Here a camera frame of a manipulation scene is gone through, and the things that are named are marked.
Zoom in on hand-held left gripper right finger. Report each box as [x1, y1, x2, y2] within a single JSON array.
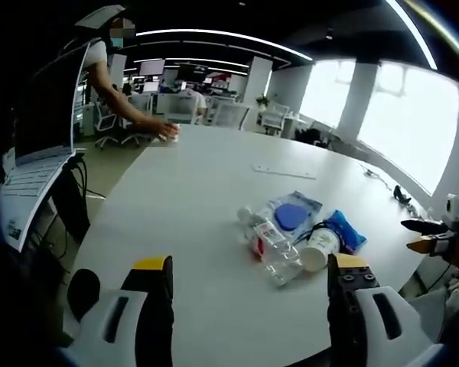
[[327, 252, 445, 367]]

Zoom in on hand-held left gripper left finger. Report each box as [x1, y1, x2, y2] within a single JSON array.
[[56, 255, 175, 367]]

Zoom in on blue crinkled packet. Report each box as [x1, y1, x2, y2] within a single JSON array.
[[324, 209, 369, 254]]

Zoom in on white paper cup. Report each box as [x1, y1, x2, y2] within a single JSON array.
[[299, 227, 342, 273]]

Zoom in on clear plastic bottle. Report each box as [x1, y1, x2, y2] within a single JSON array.
[[236, 205, 304, 288]]

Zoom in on clear bag with blue disc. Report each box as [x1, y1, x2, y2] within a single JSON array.
[[259, 190, 324, 235]]

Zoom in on small red item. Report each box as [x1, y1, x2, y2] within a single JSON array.
[[249, 235, 268, 261]]

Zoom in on small white bottle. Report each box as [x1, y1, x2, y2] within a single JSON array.
[[163, 122, 182, 145]]

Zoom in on black clip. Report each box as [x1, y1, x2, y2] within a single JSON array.
[[392, 184, 412, 204]]

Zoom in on dark office chair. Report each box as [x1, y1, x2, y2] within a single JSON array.
[[293, 127, 332, 149]]

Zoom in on white flat strip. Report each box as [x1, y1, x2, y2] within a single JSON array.
[[249, 162, 317, 180]]

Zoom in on white round table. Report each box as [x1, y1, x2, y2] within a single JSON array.
[[66, 124, 451, 367]]

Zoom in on white mesh office chair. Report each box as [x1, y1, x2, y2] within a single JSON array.
[[213, 102, 250, 132], [259, 102, 291, 129]]

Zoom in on open laptop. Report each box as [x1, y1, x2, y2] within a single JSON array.
[[1, 37, 90, 197]]

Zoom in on computer monitor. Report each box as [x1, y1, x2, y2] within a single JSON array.
[[178, 63, 208, 83], [138, 60, 165, 77]]

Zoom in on ceiling light strip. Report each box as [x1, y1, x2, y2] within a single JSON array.
[[135, 28, 315, 63]]

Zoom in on white cable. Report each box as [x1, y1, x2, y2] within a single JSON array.
[[361, 166, 393, 190]]

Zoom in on black cables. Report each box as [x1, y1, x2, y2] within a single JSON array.
[[69, 151, 90, 202]]

